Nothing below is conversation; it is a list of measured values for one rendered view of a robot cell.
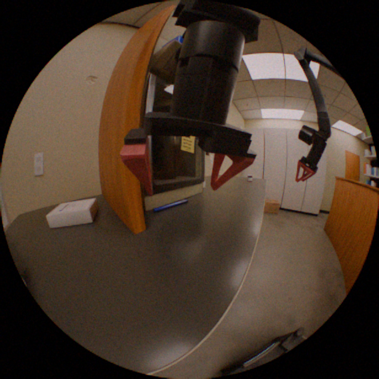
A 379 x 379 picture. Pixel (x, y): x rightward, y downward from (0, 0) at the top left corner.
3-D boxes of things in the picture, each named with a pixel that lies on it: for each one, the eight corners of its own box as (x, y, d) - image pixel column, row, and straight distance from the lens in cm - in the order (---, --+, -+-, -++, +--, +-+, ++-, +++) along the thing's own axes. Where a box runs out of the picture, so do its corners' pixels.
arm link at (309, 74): (299, 50, 76) (308, 63, 84) (290, 52, 77) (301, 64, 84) (331, 132, 51) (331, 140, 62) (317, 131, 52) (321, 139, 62)
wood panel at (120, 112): (101, 194, 71) (132, 35, 144) (106, 193, 71) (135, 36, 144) (135, 234, 25) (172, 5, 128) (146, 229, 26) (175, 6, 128)
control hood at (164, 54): (148, 71, 46) (152, 55, 54) (202, 102, 64) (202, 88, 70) (172, 51, 40) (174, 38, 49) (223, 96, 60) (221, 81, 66)
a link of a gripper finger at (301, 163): (288, 176, 51) (300, 155, 50) (294, 176, 57) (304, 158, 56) (301, 187, 49) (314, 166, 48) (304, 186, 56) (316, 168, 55)
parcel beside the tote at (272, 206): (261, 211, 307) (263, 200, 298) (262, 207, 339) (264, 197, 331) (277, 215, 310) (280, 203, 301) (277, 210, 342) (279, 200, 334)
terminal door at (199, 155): (146, 195, 34) (150, 75, 45) (203, 182, 55) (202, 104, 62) (147, 195, 33) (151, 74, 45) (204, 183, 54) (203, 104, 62)
